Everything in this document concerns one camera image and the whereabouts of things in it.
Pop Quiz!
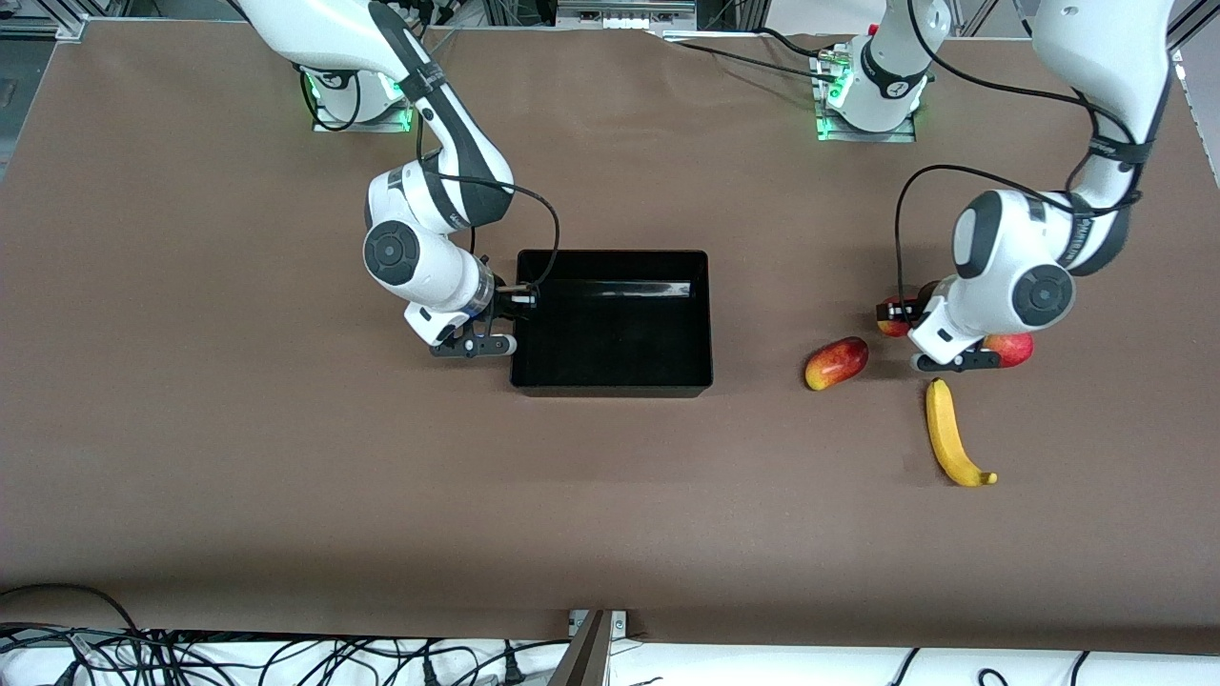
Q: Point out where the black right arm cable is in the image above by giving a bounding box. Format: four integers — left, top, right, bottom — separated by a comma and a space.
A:
415, 76, 560, 289

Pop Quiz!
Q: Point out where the yellow banana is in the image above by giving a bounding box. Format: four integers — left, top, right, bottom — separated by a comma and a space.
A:
925, 378, 999, 488

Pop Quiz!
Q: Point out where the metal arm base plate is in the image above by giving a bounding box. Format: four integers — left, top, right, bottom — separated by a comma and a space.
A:
816, 52, 918, 144
313, 105, 415, 133

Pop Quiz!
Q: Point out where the red yellow mango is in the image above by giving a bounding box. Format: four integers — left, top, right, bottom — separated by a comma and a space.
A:
804, 336, 870, 393

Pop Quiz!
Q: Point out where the long black table cable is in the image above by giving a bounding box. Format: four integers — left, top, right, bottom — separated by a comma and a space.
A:
667, 41, 844, 85

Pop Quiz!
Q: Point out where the grey device with ports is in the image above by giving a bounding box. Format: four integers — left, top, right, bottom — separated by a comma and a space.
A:
558, 0, 697, 30

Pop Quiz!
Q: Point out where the black plastic box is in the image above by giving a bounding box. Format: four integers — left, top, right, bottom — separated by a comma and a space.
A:
509, 250, 714, 399

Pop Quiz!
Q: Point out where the aluminium frame rail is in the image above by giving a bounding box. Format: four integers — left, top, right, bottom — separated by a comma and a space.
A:
0, 10, 87, 41

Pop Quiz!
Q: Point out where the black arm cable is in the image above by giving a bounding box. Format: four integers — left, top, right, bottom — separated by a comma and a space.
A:
894, 0, 1159, 311
415, 76, 560, 289

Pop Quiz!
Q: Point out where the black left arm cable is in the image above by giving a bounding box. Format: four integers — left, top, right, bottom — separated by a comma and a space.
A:
894, 0, 1159, 311

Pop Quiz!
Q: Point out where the dark slanted post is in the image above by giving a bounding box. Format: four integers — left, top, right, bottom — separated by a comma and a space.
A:
548, 610, 611, 686

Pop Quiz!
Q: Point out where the short black table cable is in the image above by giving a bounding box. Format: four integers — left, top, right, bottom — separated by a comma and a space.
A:
753, 27, 830, 60

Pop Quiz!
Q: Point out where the black looped cable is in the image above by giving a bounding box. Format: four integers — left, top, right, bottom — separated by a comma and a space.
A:
0, 583, 144, 637

